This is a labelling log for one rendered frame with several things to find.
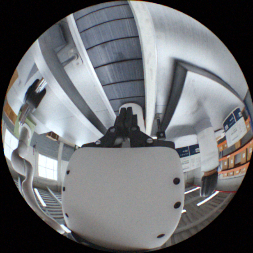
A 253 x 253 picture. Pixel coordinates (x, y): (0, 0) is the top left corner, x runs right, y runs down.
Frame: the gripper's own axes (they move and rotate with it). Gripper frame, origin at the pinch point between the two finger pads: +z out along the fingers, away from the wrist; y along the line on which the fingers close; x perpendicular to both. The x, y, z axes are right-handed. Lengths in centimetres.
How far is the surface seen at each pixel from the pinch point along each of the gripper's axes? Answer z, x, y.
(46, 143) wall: 105, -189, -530
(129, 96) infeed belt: 6.2, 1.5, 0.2
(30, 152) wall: -25, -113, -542
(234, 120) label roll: 3.3, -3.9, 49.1
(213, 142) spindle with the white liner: 0.7, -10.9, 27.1
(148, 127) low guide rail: 5.2, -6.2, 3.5
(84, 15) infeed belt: -0.3, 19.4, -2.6
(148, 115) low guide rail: 3.6, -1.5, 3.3
